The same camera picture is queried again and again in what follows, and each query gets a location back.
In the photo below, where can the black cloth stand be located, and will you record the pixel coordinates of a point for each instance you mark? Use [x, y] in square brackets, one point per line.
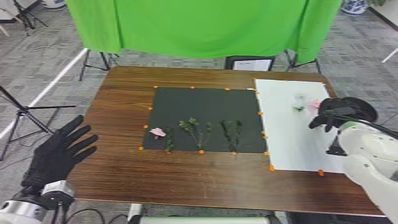
[303, 61]
[98, 65]

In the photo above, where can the black tripod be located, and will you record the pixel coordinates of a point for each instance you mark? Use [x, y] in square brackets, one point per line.
[27, 13]
[27, 116]

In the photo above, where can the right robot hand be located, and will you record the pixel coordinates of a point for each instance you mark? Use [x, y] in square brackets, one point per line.
[344, 110]

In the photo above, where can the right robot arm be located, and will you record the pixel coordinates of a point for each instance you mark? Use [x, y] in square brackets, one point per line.
[374, 160]

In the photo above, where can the pink flower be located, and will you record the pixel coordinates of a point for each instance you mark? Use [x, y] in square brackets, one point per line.
[157, 132]
[313, 105]

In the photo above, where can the white sheet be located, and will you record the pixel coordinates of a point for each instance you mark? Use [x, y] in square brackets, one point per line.
[294, 133]

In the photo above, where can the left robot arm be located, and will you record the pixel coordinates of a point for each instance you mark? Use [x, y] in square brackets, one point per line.
[36, 205]

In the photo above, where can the black framed board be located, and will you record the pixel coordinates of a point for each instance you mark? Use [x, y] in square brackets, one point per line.
[249, 63]

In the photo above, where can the green sprig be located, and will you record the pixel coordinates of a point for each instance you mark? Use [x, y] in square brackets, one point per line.
[239, 131]
[194, 131]
[169, 141]
[228, 133]
[209, 127]

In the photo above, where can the blue and white vase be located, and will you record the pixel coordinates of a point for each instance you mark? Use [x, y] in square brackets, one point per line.
[356, 6]
[54, 3]

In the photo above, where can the pale grey bar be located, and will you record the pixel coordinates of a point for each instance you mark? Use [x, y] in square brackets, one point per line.
[205, 220]

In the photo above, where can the dark mat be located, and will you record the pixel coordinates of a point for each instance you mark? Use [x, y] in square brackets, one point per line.
[205, 106]

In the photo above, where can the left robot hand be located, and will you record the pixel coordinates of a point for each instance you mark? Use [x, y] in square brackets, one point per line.
[56, 156]

